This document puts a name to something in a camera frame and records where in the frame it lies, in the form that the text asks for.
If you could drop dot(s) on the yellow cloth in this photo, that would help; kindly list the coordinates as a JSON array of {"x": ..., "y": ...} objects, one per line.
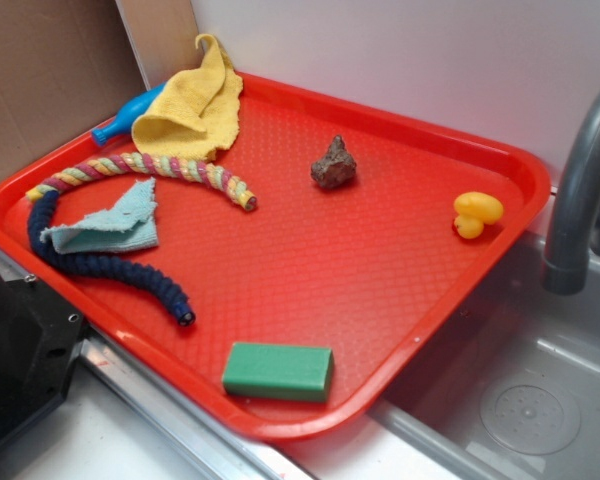
[{"x": 197, "y": 113}]

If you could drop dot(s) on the brown rock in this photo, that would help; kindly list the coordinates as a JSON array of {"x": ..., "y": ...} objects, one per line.
[{"x": 336, "y": 167}]

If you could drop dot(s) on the red plastic tray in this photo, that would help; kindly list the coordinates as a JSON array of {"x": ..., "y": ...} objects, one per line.
[{"x": 370, "y": 269}]

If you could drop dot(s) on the blue plastic bottle toy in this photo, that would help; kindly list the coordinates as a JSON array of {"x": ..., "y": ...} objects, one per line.
[{"x": 126, "y": 116}]

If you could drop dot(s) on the grey toy faucet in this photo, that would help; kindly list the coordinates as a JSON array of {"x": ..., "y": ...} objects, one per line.
[{"x": 574, "y": 229}]

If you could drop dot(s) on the green rectangular block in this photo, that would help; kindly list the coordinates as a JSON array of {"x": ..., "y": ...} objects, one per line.
[{"x": 281, "y": 372}]

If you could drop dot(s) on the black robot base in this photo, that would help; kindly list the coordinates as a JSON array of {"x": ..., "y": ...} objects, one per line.
[{"x": 40, "y": 340}]

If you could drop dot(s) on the light blue cloth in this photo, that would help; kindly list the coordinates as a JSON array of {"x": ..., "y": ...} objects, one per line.
[{"x": 129, "y": 225}]

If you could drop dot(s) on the brown cardboard panel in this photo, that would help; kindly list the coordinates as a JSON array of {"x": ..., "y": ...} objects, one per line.
[{"x": 66, "y": 66}]

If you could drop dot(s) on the yellow rubber duck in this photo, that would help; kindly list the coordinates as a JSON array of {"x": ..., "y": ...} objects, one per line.
[{"x": 474, "y": 211}]

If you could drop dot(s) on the grey plastic sink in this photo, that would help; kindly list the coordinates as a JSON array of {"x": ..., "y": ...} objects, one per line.
[{"x": 509, "y": 386}]

